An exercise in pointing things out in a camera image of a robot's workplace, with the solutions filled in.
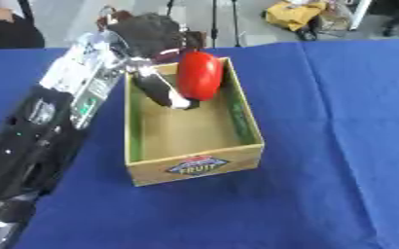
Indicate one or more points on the tan cardboard box green inside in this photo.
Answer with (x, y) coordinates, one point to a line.
(191, 136)

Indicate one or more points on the yellow bag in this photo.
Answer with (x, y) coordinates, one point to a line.
(294, 13)

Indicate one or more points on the person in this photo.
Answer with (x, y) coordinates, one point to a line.
(7, 30)

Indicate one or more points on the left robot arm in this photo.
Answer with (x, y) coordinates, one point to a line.
(49, 129)

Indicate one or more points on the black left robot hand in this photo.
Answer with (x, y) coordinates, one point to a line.
(152, 35)

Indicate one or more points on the white table leg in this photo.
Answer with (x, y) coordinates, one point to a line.
(360, 13)

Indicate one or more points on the black tripod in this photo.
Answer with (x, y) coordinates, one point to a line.
(214, 19)

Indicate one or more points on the red toy pepper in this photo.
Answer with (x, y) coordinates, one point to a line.
(200, 76)

